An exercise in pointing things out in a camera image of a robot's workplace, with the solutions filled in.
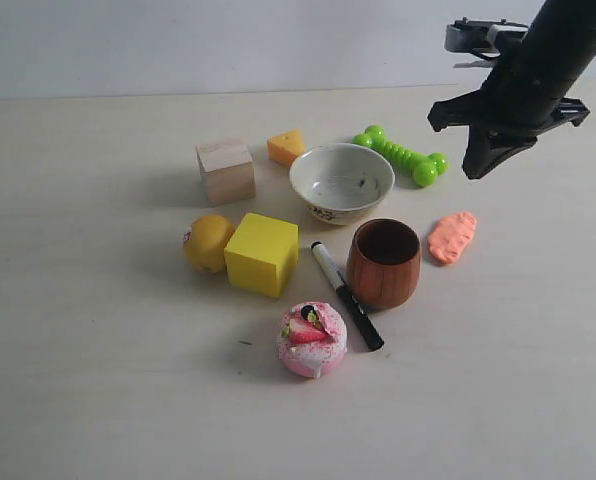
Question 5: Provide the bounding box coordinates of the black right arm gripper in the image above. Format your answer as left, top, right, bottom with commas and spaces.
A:
427, 90, 590, 180

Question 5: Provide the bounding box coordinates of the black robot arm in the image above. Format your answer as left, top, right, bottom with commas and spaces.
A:
428, 0, 596, 180

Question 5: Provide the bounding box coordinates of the green dog bone toy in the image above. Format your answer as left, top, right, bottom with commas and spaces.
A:
352, 124, 450, 188

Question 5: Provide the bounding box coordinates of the orange putty blob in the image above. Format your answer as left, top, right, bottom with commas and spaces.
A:
427, 211, 478, 265

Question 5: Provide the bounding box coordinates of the brown wooden cup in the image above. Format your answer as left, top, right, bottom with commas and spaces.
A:
346, 218, 422, 310

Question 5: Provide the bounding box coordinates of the white ceramic bowl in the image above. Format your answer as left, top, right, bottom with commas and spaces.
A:
289, 143, 395, 226

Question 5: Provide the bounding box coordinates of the orange cheese wedge toy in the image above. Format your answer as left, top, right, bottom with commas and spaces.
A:
267, 130, 307, 168

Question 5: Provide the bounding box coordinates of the black and white marker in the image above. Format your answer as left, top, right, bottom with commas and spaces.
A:
310, 241, 384, 351

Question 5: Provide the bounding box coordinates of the yellow foam cube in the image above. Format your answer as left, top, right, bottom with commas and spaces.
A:
224, 212, 300, 299

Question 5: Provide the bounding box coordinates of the pink strawberry cake squishy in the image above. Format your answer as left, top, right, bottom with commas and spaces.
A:
275, 301, 347, 379

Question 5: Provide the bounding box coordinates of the light wooden cube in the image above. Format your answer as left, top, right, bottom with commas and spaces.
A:
196, 137, 256, 206

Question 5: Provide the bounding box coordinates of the yellow lemon with sticker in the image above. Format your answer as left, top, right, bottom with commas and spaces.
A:
183, 214, 236, 274

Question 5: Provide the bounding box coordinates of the grey camera on arm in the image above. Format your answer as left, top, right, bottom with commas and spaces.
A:
444, 17, 529, 60

